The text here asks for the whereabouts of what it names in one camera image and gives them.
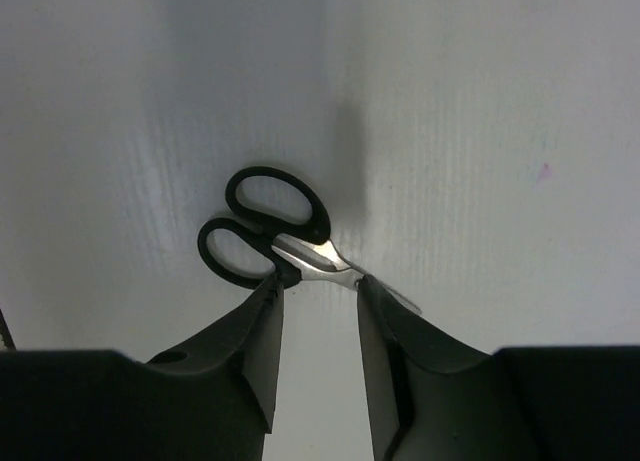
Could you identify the black handled scissors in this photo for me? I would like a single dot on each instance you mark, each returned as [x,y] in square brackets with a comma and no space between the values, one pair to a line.
[299,252]

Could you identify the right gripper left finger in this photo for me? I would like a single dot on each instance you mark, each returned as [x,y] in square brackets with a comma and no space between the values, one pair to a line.
[211,397]

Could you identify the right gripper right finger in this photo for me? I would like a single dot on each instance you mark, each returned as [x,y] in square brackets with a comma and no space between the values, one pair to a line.
[432,397]

